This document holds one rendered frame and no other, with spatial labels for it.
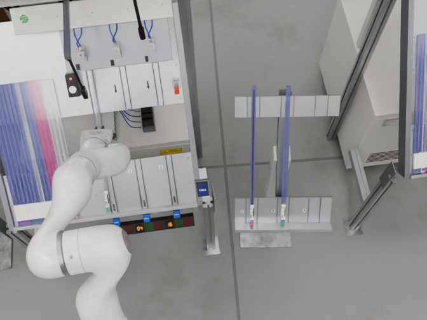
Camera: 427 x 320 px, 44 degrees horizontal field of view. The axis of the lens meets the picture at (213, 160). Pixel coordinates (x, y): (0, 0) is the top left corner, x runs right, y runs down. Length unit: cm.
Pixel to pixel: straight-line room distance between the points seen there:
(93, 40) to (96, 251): 79
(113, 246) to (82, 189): 15
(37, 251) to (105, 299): 19
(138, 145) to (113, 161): 67
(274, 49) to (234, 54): 23
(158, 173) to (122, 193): 15
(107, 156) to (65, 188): 29
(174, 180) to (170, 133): 32
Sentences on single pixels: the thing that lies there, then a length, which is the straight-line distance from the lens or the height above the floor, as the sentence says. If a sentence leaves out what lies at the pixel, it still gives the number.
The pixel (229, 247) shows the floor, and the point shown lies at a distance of 263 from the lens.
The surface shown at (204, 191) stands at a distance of 188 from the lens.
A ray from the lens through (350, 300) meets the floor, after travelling 265.
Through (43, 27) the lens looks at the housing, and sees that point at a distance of 176.
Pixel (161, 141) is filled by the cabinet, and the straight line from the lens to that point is 216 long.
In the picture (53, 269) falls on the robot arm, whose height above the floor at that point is 141.
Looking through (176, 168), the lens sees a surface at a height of 81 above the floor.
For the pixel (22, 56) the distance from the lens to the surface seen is 187.
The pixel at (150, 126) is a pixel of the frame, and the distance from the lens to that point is 216.
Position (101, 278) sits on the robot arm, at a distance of 125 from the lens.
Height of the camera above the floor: 255
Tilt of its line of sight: 66 degrees down
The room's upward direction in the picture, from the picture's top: 2 degrees counter-clockwise
